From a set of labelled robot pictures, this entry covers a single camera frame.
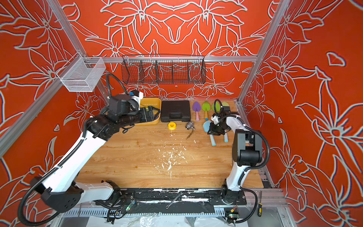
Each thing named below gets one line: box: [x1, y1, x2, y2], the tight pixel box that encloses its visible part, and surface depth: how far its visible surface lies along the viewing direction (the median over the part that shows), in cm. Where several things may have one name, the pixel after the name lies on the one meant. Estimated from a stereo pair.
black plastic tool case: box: [160, 100, 191, 123], surface depth 106 cm
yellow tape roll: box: [167, 122, 177, 131], surface depth 103 cm
